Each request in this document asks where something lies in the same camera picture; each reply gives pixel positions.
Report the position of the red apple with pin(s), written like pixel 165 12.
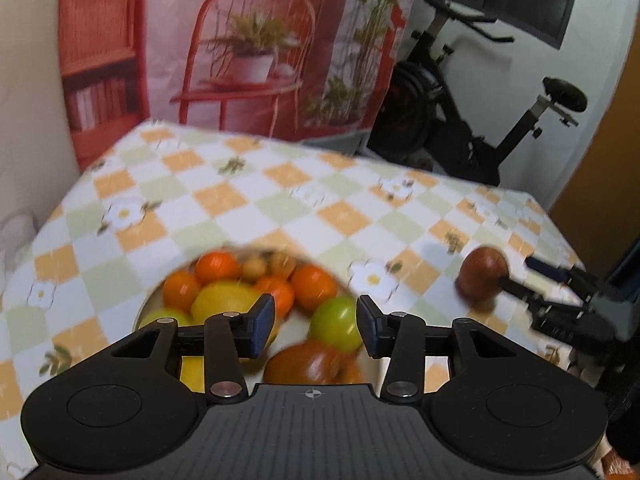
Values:
pixel 305 365
pixel 480 270

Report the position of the orange wooden door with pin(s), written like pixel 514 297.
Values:
pixel 605 175

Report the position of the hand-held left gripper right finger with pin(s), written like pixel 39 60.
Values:
pixel 369 327

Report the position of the cream round bowl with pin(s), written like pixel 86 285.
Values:
pixel 150 302

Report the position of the small brown kiwi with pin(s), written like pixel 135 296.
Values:
pixel 282 262
pixel 255 266

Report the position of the green apple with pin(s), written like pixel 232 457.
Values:
pixel 162 317
pixel 335 322

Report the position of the mandarin orange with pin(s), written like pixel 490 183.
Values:
pixel 217 266
pixel 280 292
pixel 314 285
pixel 182 290

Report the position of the yellow lemon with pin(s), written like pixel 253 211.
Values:
pixel 192 375
pixel 225 302

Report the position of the checkered flower tablecloth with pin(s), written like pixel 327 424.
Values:
pixel 250 195

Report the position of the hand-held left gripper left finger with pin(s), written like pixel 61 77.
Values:
pixel 262 325

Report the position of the black exercise bike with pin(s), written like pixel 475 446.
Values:
pixel 430 125

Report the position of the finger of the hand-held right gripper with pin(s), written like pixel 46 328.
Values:
pixel 525 295
pixel 550 269

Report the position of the printed red chair backdrop cloth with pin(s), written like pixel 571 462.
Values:
pixel 165 10

